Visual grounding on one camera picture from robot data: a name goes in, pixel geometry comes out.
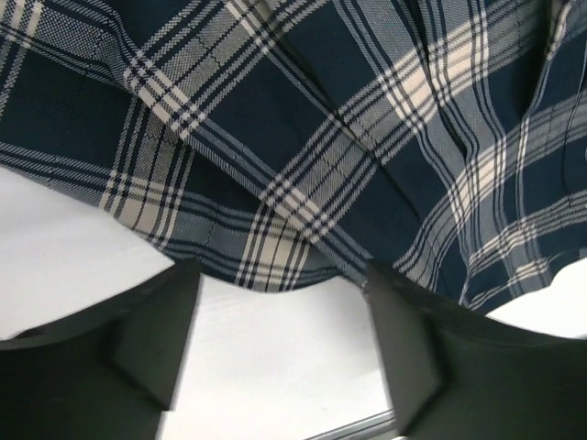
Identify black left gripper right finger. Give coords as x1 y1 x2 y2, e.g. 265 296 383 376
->
364 261 586 440

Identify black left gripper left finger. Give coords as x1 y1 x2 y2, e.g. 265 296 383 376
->
1 258 201 439

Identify navy plaid skirt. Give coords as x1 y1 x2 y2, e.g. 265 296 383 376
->
1 1 586 314

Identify aluminium rail frame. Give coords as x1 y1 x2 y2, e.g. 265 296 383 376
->
308 410 398 440

